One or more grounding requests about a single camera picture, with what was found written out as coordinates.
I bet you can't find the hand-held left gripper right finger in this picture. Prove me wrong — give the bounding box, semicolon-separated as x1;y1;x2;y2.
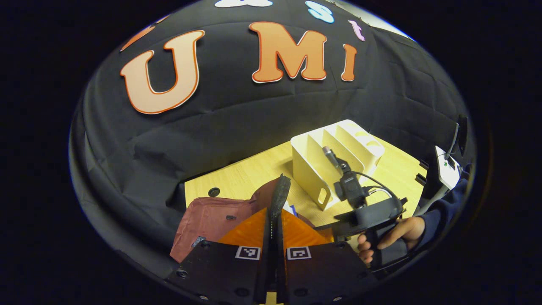
277;208;379;305

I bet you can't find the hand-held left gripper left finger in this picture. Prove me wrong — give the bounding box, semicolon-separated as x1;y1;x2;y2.
165;208;271;305

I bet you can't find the white bookshelf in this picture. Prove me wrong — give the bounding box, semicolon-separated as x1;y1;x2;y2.
290;119;386;211

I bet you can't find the dark red schoolbag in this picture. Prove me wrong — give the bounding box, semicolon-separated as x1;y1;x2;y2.
169;174;316;263

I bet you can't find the white electronic device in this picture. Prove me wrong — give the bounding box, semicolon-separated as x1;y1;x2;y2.
434;145;462;191

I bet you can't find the black device stand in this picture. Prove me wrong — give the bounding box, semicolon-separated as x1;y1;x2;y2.
448;114;469;159

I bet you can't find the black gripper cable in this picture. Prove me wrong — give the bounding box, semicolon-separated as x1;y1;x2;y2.
355;171;401;204

